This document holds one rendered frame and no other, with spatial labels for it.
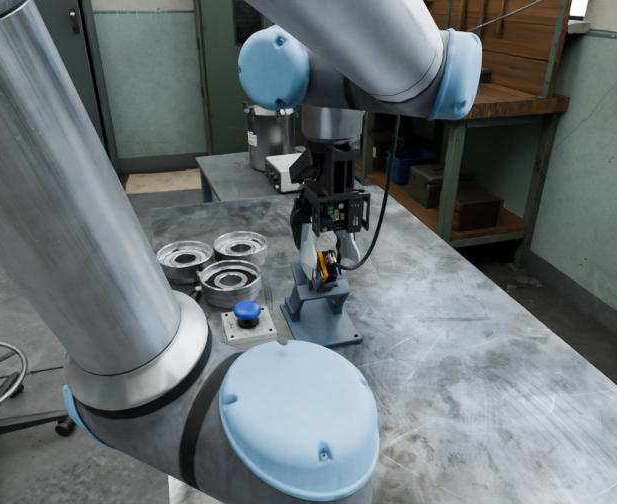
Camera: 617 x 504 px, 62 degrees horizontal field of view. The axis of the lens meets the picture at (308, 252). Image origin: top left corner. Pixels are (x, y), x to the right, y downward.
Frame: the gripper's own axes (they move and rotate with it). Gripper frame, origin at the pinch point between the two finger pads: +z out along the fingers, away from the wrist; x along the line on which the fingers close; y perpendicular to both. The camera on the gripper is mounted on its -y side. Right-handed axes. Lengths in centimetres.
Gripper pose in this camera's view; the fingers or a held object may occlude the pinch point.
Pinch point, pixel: (324, 266)
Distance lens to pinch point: 76.2
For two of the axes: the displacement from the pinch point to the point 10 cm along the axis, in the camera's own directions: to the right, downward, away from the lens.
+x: 9.6, -1.3, 2.6
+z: 0.0, 8.9, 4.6
